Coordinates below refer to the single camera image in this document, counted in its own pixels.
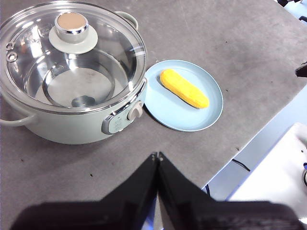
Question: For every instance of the white side table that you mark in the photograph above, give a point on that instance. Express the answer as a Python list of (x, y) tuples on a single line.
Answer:
[(275, 167)]

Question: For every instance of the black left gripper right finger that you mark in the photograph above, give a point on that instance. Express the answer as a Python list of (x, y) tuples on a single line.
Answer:
[(204, 213)]

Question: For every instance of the pale green electric steamer pot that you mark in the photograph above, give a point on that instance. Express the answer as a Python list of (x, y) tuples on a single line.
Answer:
[(72, 129)]

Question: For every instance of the light blue round plate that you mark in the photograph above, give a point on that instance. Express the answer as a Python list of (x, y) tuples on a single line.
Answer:
[(172, 115)]

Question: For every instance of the glass lid with green knob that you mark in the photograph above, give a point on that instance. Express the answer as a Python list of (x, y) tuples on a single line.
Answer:
[(72, 26)]

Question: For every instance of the dark blue equipment piece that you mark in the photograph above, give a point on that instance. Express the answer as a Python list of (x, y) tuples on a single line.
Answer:
[(287, 2)]

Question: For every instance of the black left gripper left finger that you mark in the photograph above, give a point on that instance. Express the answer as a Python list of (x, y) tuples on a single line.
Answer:
[(115, 210)]

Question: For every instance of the yellow corn cob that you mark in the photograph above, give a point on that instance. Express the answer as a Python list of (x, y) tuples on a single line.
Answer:
[(184, 89)]

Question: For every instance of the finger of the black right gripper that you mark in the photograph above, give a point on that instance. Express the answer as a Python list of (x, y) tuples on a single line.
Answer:
[(302, 70)]

